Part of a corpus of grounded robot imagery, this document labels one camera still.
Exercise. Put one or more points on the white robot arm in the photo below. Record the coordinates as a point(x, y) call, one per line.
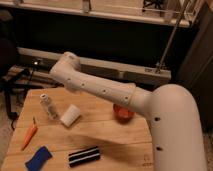
point(172, 111)

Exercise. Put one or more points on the orange bowl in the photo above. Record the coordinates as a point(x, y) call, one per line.
point(122, 114)

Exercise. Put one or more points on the white paper cup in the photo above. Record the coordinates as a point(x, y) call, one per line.
point(70, 116)

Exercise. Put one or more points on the metal pole stand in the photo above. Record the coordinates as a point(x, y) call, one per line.
point(159, 65)

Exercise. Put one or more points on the clear plastic bottle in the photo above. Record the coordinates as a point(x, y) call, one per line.
point(48, 106)

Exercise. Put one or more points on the black white striped cloth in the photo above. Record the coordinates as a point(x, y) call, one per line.
point(84, 156)

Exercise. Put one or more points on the orange toy carrot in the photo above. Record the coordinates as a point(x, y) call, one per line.
point(29, 134)

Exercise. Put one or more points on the black office chair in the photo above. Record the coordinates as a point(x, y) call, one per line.
point(9, 56)

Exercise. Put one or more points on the blue sponge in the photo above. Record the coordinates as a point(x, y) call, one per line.
point(41, 156)

